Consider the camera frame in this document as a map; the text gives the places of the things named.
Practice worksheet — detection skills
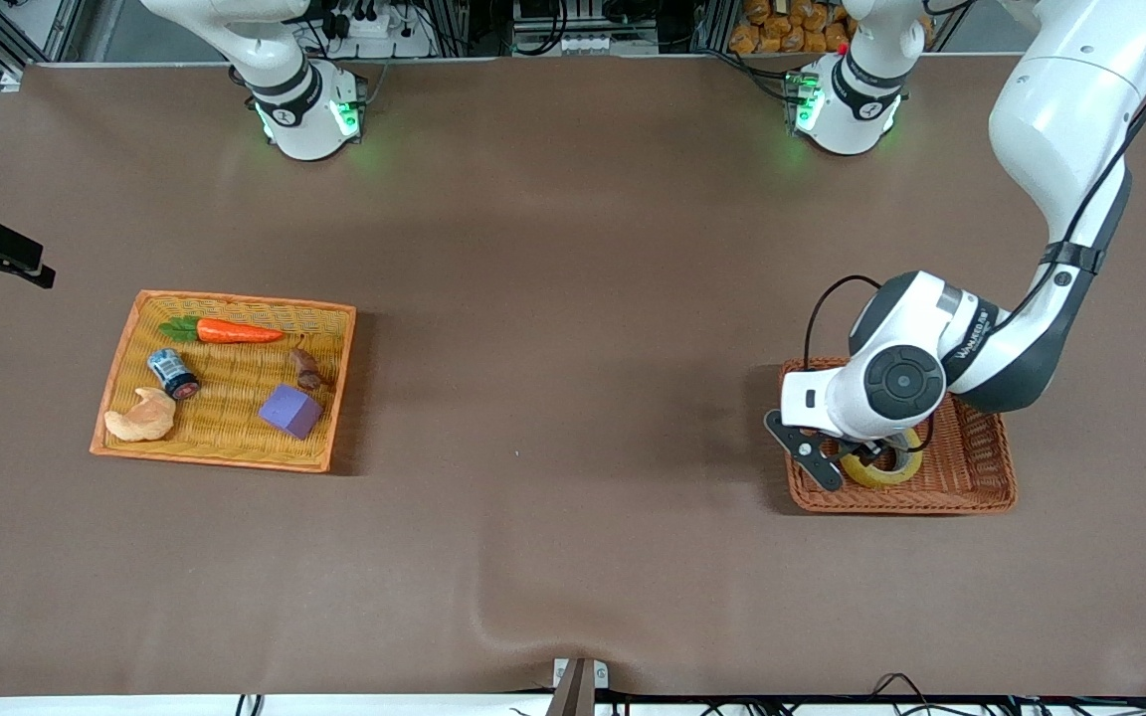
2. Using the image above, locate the yellow clear tape roll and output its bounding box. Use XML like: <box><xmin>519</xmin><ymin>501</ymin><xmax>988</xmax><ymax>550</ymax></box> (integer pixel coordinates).
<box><xmin>838</xmin><ymin>426</ymin><xmax>925</xmax><ymax>491</ymax></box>

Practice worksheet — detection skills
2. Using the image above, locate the brown wicker basket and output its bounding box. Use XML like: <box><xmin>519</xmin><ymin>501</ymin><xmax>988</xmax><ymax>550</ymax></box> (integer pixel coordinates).
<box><xmin>778</xmin><ymin>355</ymin><xmax>1020</xmax><ymax>516</ymax></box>

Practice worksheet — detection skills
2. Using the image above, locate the small blue labelled jar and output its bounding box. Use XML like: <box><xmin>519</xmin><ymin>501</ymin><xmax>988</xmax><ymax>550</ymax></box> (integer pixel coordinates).
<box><xmin>146</xmin><ymin>347</ymin><xmax>201</xmax><ymax>402</ymax></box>

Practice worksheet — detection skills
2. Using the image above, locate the toy croissant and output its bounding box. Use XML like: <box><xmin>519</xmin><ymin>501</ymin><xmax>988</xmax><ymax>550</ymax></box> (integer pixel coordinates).
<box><xmin>103</xmin><ymin>387</ymin><xmax>177</xmax><ymax>444</ymax></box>

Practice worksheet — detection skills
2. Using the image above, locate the orange toy carrot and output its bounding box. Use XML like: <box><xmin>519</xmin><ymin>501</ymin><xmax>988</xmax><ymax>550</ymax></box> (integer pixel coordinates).
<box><xmin>158</xmin><ymin>315</ymin><xmax>287</xmax><ymax>346</ymax></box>

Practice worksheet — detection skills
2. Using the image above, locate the flat orange wicker tray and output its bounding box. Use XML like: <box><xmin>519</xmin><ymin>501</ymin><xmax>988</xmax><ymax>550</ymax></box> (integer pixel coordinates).
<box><xmin>89</xmin><ymin>289</ymin><xmax>357</xmax><ymax>474</ymax></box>

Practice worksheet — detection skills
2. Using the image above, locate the brown table cloth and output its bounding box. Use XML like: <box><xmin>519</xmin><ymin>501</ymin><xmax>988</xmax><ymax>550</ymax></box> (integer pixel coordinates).
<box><xmin>0</xmin><ymin>52</ymin><xmax>1146</xmax><ymax>697</ymax></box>

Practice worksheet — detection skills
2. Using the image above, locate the purple cube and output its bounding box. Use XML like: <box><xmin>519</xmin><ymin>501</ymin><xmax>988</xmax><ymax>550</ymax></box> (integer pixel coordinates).
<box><xmin>258</xmin><ymin>384</ymin><xmax>325</xmax><ymax>441</ymax></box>

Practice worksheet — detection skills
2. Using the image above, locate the brown root vegetable toy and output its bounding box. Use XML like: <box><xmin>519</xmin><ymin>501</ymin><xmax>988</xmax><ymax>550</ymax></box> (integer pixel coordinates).
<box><xmin>289</xmin><ymin>346</ymin><xmax>333</xmax><ymax>392</ymax></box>

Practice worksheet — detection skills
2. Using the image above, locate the white power strip with plugs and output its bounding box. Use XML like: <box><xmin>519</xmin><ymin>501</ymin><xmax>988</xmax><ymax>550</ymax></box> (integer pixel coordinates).
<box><xmin>324</xmin><ymin>0</ymin><xmax>437</xmax><ymax>58</ymax></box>

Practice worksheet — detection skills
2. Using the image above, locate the orange bread rolls bag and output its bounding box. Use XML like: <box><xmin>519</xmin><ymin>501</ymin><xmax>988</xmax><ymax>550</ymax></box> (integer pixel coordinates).
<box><xmin>729</xmin><ymin>0</ymin><xmax>853</xmax><ymax>56</ymax></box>

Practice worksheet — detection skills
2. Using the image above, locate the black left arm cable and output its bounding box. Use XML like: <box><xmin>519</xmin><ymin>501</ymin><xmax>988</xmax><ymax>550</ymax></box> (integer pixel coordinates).
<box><xmin>804</xmin><ymin>0</ymin><xmax>1146</xmax><ymax>375</ymax></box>

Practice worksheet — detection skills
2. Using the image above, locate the metal table edge bracket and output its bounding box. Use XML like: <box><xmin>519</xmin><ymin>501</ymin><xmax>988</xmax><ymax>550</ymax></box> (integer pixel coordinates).
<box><xmin>551</xmin><ymin>656</ymin><xmax>610</xmax><ymax>716</ymax></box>

